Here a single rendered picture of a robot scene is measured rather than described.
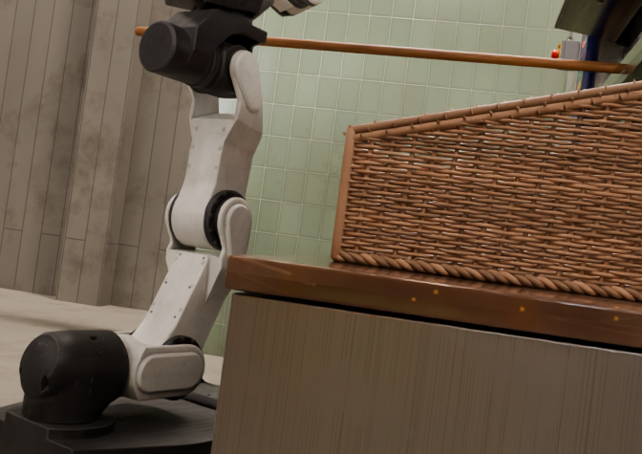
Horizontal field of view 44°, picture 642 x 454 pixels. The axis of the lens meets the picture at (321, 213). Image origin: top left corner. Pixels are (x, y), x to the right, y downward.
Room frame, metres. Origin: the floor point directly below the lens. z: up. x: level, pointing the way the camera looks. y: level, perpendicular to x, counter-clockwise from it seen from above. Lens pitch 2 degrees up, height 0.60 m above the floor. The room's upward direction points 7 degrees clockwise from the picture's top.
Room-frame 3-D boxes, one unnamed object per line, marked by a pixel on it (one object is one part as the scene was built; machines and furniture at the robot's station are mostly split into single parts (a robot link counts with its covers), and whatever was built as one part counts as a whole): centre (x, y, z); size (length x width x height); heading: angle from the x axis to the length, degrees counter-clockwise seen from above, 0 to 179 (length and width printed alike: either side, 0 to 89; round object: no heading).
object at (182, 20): (1.78, 0.32, 1.00); 0.28 x 0.13 x 0.18; 144
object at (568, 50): (3.14, -0.90, 1.46); 0.10 x 0.07 x 0.10; 170
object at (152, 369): (1.75, 0.35, 0.28); 0.21 x 0.20 x 0.13; 144
